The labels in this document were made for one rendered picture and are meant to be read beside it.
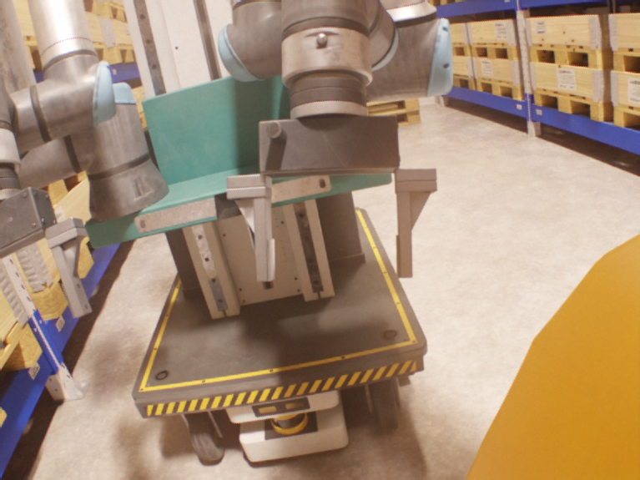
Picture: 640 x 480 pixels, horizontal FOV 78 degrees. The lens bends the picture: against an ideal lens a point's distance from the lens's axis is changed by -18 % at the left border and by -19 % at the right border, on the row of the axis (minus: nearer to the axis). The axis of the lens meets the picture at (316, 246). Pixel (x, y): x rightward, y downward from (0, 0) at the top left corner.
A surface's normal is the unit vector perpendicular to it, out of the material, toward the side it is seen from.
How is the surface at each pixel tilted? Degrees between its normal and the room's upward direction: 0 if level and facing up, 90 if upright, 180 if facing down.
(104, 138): 93
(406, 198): 67
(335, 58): 71
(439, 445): 0
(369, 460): 0
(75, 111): 111
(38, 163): 105
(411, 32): 99
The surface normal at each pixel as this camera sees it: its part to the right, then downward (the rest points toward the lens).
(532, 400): -0.98, -0.13
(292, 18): -0.76, 0.04
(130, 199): 0.40, -0.04
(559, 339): -0.82, -0.48
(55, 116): 0.49, 0.51
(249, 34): -0.36, 0.07
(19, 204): 0.09, -0.01
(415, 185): -0.11, 0.04
